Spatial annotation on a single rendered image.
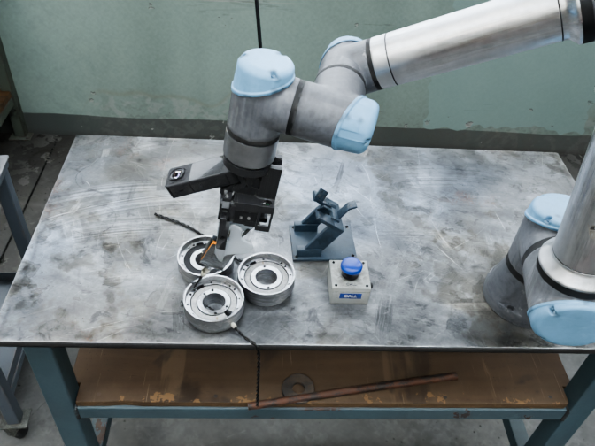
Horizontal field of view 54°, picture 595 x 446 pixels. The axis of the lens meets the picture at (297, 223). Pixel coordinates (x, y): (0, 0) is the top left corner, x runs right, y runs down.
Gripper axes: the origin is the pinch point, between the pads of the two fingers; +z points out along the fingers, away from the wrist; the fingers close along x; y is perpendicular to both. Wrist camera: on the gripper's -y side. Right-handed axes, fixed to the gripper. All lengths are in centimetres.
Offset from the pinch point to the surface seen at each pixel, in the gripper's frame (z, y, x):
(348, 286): 5.5, 24.0, 0.1
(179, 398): 38.9, -2.9, -6.5
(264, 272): 10.0, 9.3, 4.9
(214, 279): 10.0, 0.4, 1.6
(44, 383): 34.1, -28.1, -8.7
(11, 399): 80, -46, 11
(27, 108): 95, -91, 160
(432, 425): 84, 74, 18
